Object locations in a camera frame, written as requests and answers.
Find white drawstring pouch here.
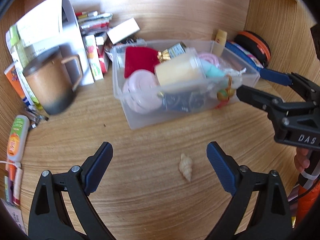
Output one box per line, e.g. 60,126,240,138
219,67,247,80

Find beige cream jar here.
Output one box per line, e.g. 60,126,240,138
155,53,206,86

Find clear plastic storage bin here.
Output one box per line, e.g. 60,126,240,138
111,40,260,129

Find red velvet pouch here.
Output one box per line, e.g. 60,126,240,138
124,47,172,79

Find orange sleeve right forearm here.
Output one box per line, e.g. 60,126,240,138
295,181,319,228

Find mint green small object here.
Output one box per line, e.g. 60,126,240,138
200,59,225,78

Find right hand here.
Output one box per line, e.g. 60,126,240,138
294,148,310,173

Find beaded charm with tassel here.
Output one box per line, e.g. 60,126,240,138
215,76,236,109

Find black orange zip case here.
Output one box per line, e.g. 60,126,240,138
234,30,271,68

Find blue patchwork pouch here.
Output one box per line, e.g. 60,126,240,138
225,41,264,71

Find yellow lotion bottle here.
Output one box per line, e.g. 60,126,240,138
213,29,227,57

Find cream spiral seashell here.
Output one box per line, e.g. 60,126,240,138
178,153,193,182

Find green orange tube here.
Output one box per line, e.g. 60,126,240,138
7,115,30,163

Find metal nail clippers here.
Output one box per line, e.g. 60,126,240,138
23,107,49,131

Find brown mug with lid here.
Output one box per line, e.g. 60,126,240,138
23,46,84,115

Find orange book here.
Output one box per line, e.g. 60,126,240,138
4,63,27,103

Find white cardboard box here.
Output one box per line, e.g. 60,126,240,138
107,18,140,44

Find fruit pattern box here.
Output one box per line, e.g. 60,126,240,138
84,35,103,81

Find green spray bottle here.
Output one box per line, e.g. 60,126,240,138
9,25,29,68

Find stack of books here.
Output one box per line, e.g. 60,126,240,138
76,11,113,35

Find white charging cable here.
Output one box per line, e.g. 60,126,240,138
0,159,22,168

